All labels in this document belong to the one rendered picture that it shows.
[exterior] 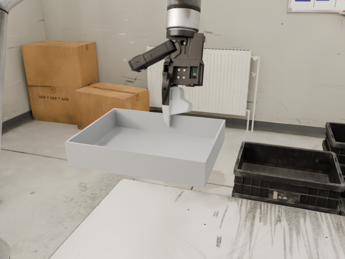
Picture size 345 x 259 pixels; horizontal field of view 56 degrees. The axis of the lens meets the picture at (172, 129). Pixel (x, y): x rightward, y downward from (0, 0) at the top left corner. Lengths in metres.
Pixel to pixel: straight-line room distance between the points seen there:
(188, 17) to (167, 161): 0.32
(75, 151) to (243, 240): 0.42
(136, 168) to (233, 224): 0.34
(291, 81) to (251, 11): 0.73
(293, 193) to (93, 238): 0.80
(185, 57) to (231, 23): 2.45
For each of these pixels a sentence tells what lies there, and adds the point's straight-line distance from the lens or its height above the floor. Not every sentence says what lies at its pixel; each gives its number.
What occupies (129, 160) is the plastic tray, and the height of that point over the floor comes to 0.94.
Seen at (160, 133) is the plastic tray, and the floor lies 0.92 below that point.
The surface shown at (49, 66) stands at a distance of 3.48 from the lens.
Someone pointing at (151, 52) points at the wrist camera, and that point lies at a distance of 0.75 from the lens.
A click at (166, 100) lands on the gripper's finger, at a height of 1.00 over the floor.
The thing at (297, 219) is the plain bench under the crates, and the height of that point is 0.70.
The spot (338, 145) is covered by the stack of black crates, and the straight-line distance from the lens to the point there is 1.69.
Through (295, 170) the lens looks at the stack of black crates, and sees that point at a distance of 1.58.
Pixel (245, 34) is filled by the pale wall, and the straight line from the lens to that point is 3.17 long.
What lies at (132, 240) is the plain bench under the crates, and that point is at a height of 0.70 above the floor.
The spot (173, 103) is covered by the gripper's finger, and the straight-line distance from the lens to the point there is 0.72.
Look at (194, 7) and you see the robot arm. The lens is 0.74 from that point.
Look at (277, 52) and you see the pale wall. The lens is 3.17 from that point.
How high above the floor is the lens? 1.21
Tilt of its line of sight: 22 degrees down
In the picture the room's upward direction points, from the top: straight up
